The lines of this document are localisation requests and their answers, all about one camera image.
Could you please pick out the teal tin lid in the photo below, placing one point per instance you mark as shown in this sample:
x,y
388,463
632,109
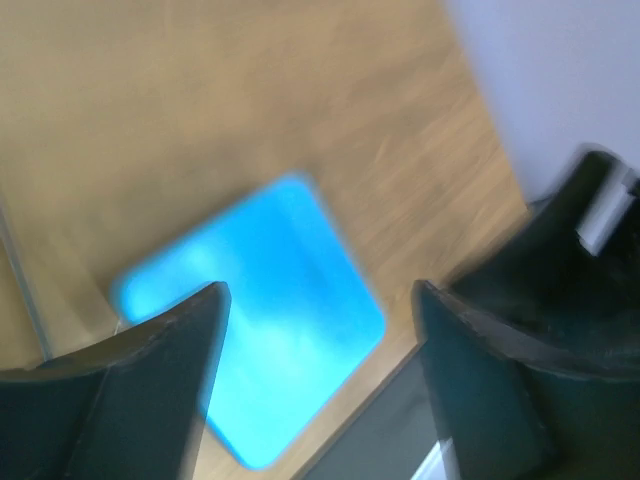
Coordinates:
x,y
302,317

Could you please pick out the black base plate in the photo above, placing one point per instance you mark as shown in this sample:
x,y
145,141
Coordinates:
x,y
393,437

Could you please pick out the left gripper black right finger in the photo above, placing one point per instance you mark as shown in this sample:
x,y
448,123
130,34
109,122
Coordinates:
x,y
507,419

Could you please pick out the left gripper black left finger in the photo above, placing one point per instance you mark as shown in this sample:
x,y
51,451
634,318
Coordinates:
x,y
123,408

